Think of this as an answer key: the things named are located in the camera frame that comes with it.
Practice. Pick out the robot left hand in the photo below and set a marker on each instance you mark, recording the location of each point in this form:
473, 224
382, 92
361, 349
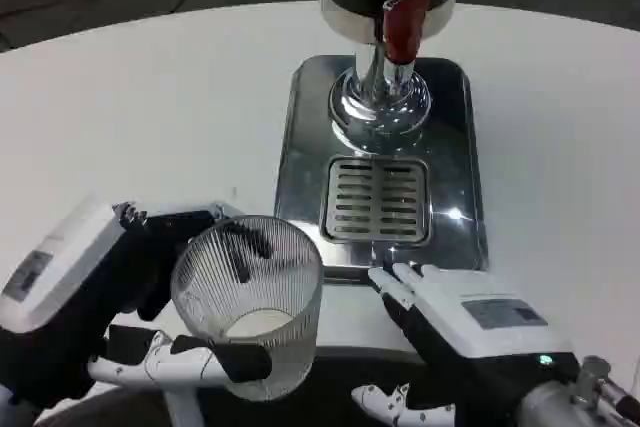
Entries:
65, 267

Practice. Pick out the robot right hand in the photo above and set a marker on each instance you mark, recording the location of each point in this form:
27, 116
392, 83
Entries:
480, 317

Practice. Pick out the clear ribbed glass cup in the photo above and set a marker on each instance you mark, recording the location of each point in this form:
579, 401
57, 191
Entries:
280, 257

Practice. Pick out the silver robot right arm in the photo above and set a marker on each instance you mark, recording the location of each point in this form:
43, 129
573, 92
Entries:
550, 407

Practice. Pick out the steel slotted drain grid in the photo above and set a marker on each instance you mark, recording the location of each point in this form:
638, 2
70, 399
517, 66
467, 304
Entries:
376, 197

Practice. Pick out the steel drip tray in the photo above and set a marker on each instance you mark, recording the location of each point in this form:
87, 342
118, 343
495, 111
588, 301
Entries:
300, 172

